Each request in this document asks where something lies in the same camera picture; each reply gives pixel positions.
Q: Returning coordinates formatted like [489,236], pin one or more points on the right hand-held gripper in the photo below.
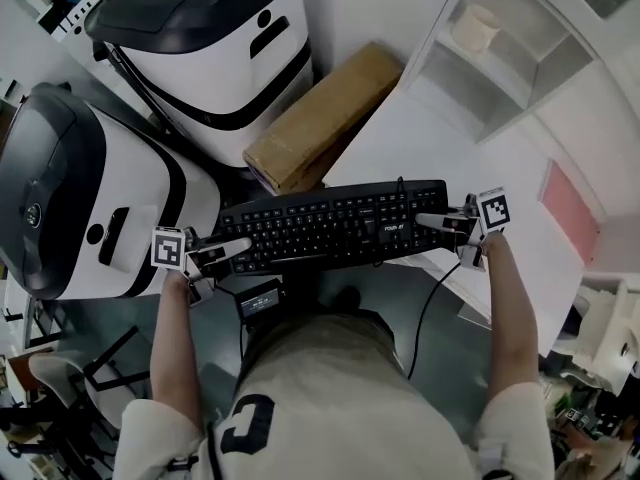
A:
[494,209]

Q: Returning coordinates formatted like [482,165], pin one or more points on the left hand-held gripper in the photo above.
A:
[169,249]

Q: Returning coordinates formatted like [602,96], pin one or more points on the black keyboard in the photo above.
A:
[320,228]

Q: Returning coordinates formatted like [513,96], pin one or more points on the large white black robot base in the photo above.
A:
[80,203]
[210,53]

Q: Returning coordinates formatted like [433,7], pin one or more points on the person's left forearm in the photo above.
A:
[175,348]

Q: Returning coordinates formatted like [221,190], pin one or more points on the person's right forearm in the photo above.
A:
[512,328]

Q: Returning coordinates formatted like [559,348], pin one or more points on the white desk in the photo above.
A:
[440,133]

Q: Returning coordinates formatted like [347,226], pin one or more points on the white desk shelf unit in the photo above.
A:
[500,58]

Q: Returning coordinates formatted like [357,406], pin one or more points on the small black screen device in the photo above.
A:
[260,302]

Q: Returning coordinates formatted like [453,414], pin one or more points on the person's black shoe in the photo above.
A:
[346,298]

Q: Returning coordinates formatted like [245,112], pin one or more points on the pink sheet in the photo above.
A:
[570,208]

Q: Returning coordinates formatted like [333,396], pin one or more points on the brown cardboard box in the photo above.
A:
[320,123]

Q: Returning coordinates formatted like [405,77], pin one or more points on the white plastic bin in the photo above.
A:
[595,328]

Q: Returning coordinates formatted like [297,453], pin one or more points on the person's beige printed shirt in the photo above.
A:
[340,408]

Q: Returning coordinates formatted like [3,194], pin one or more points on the white cup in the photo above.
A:
[475,28]

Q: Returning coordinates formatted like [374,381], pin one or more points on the grey office chair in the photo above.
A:
[65,393]

